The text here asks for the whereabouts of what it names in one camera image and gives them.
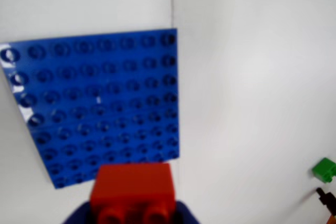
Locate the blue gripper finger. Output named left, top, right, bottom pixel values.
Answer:
left=173, top=199, right=202, bottom=224
left=61, top=199, right=98, bottom=224

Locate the red 2x2 block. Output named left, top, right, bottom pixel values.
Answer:
left=90, top=162, right=176, bottom=224

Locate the small green block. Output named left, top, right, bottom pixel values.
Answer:
left=311, top=157, right=336, bottom=184

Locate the blue 8x8 studded plate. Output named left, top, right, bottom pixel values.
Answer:
left=0, top=27, right=182, bottom=190

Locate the black handled screwdriver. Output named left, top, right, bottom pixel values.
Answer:
left=316, top=186, right=336, bottom=216

